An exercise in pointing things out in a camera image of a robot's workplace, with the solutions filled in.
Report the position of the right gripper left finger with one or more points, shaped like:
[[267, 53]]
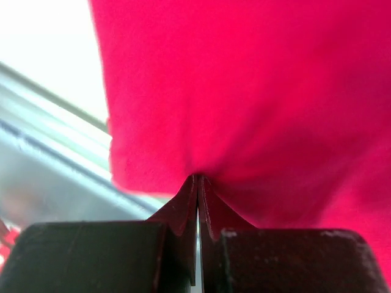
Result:
[[153, 255]]

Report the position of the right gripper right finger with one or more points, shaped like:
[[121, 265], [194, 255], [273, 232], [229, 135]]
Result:
[[238, 257]]

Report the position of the bright red t shirt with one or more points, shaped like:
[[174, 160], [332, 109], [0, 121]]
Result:
[[283, 105]]

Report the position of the aluminium mounting rail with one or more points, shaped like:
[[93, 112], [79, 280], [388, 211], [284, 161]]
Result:
[[54, 161]]

